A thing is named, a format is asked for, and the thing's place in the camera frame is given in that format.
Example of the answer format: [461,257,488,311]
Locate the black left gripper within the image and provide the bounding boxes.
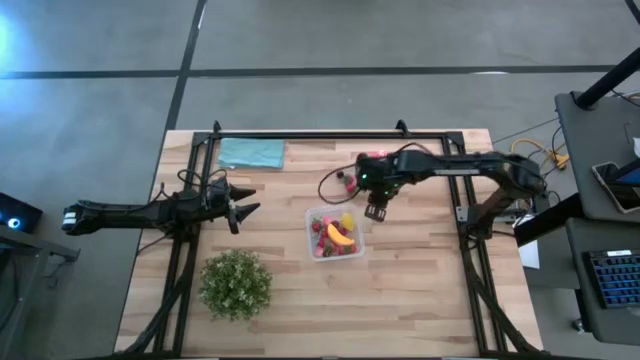
[199,174,262,235]

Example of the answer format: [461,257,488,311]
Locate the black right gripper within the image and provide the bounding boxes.
[355,152,404,223]

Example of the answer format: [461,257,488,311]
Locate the clear plastic tupperware container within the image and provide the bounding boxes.
[304,203,366,263]

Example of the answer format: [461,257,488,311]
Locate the yellow toy banana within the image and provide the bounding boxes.
[326,222,357,247]

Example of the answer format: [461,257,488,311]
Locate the teal folded cloth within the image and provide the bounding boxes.
[216,137,286,170]

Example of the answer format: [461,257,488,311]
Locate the green potted plant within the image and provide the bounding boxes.
[197,248,274,322]

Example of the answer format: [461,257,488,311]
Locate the white paper sheet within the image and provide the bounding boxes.
[512,213,542,270]

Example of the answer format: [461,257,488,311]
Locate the black desk beam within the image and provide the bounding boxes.
[513,192,584,247]

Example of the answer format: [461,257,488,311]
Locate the grey metal stand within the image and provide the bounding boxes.
[0,224,81,360]

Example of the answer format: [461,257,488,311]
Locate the black device with blue light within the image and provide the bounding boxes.
[0,192,44,235]

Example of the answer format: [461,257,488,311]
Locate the grey desk with pole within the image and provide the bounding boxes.
[553,91,640,224]

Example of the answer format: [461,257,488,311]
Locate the black smartphone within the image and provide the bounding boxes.
[591,161,640,215]

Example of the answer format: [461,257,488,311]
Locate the backlit computer keyboard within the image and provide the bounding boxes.
[582,248,640,310]

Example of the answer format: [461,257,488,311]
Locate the dark tablet with blue screen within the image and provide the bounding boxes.
[613,157,640,187]

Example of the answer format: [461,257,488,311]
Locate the grey desk with keyboard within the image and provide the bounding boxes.
[564,217,640,347]

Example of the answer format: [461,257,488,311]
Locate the black slanted pole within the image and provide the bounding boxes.
[572,47,640,110]

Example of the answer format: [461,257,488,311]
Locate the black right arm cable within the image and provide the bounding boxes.
[317,141,436,205]

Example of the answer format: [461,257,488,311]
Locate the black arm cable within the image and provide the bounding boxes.
[149,168,229,201]
[317,141,436,205]

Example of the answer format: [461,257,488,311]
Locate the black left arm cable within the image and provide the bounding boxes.
[149,168,229,201]

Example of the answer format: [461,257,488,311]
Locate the black metal table frame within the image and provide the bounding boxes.
[112,118,554,360]

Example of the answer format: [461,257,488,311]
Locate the yellow floor cable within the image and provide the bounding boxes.
[509,138,570,174]

